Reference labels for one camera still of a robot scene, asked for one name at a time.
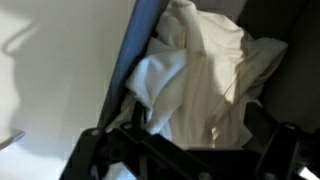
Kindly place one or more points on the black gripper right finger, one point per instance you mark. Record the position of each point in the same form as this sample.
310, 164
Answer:
280, 146

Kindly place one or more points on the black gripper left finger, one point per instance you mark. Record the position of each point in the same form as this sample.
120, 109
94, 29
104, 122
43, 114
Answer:
133, 156

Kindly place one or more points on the white cloth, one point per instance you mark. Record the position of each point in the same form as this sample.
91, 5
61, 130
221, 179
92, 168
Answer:
200, 83

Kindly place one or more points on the dark grey rectangular box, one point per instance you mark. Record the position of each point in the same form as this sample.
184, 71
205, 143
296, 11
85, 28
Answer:
140, 36

